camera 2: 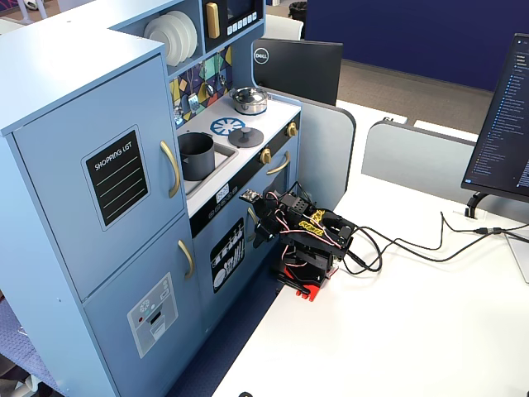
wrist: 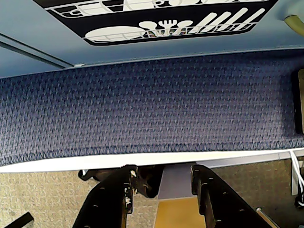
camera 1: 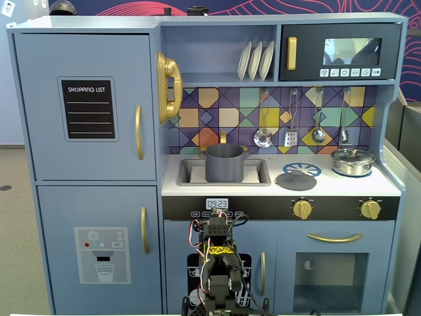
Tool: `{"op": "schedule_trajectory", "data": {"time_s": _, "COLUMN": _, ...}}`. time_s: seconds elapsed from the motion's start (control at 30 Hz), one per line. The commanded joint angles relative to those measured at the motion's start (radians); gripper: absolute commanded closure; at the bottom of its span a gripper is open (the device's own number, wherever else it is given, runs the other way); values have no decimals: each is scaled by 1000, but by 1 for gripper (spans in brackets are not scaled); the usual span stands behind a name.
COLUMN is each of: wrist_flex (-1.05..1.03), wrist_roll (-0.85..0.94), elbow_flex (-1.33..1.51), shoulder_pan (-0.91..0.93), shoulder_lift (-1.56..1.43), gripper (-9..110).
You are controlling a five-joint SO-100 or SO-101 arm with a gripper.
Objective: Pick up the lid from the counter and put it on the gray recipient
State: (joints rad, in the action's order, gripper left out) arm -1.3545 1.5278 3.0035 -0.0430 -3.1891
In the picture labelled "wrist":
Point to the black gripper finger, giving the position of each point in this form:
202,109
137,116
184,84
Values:
221,199
111,190

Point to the blue woven floor mat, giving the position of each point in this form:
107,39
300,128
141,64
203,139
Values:
152,107

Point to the black dishwasher rack sticker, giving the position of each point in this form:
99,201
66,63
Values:
76,23

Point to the blue toy kitchen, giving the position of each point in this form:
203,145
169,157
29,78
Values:
23,23

